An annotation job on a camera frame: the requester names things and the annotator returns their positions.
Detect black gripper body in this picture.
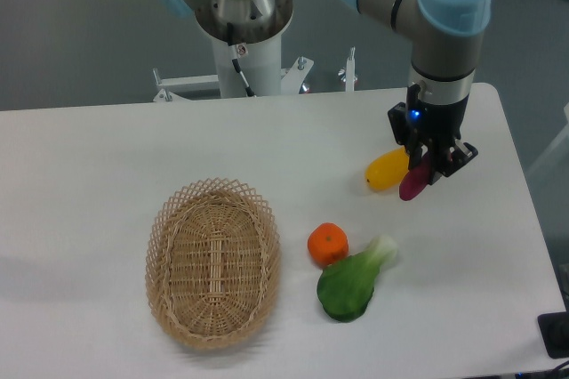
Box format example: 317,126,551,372
388,84,469,147

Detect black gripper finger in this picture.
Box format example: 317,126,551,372
427,139,478,185
405,128,425,170

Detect purple sweet potato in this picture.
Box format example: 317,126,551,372
399,153,431,201

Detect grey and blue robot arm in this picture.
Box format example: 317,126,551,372
163,0,492,183

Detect yellow mango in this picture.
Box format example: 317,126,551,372
365,147,409,191

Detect orange tangerine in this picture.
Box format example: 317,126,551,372
307,222,349,268

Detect green bok choy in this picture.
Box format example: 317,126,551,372
317,235,398,323

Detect black device at table edge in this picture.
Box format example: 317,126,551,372
537,311,568,359

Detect woven wicker basket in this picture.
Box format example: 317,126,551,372
145,178,281,351

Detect black cable on pedestal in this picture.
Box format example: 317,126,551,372
226,22,257,98

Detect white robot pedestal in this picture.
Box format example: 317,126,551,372
211,35,281,99

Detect white metal base frame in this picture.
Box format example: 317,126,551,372
153,56,314,102

